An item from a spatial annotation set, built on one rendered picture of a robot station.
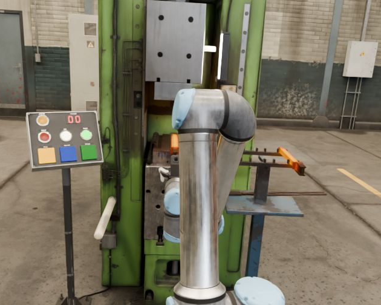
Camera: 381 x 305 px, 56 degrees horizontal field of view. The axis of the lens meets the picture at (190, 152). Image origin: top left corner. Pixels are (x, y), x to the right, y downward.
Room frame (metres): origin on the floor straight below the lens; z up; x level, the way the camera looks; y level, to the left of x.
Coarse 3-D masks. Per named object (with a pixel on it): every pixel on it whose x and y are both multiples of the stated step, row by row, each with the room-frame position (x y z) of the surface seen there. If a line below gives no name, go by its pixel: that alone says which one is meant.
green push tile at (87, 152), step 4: (80, 148) 1.74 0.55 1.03; (84, 148) 1.75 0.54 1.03; (88, 148) 1.76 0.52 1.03; (92, 148) 1.76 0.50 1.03; (84, 152) 1.74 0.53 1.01; (88, 152) 1.75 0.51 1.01; (92, 152) 1.75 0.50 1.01; (84, 156) 1.73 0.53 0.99; (88, 156) 1.74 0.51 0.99; (92, 156) 1.74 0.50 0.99; (96, 156) 1.75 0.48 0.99
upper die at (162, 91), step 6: (156, 84) 1.93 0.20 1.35; (162, 84) 1.93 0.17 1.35; (168, 84) 1.94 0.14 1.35; (174, 84) 1.94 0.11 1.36; (180, 84) 1.94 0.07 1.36; (186, 84) 1.94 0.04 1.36; (156, 90) 1.93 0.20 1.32; (162, 90) 1.93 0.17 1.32; (168, 90) 1.94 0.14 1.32; (174, 90) 1.94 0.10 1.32; (156, 96) 1.93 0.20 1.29; (162, 96) 1.93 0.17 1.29; (168, 96) 1.94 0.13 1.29; (174, 96) 1.94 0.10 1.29
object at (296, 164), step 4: (280, 148) 1.95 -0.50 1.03; (284, 148) 1.96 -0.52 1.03; (280, 152) 1.93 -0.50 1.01; (284, 152) 1.86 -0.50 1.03; (288, 152) 1.87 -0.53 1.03; (284, 156) 1.85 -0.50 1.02; (288, 156) 1.79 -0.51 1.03; (292, 156) 1.80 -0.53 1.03; (292, 160) 1.72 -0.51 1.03; (296, 160) 1.72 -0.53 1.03; (292, 164) 1.68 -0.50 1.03; (296, 164) 1.67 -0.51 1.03; (300, 164) 1.63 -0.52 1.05; (292, 168) 1.67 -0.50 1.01; (296, 168) 1.66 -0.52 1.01; (300, 168) 1.61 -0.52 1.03; (304, 168) 1.59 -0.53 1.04; (300, 172) 1.60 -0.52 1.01
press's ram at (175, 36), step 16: (160, 16) 1.93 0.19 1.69; (176, 16) 1.94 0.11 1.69; (192, 16) 1.94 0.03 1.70; (160, 32) 1.93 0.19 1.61; (176, 32) 1.94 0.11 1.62; (192, 32) 1.94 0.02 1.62; (160, 48) 1.93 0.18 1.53; (176, 48) 1.94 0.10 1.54; (192, 48) 1.94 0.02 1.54; (208, 48) 2.14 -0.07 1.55; (160, 64) 1.93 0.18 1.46; (176, 64) 1.94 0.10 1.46; (192, 64) 1.94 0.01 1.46; (160, 80) 1.93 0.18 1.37; (176, 80) 1.94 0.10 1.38; (192, 80) 1.94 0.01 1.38
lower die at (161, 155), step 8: (160, 136) 2.31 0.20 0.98; (168, 136) 2.28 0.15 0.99; (160, 144) 2.11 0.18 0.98; (168, 144) 2.08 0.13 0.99; (152, 152) 1.93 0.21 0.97; (160, 152) 1.93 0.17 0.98; (168, 152) 1.94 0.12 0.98; (152, 160) 1.93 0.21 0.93; (160, 160) 1.93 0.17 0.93; (168, 160) 1.94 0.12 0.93
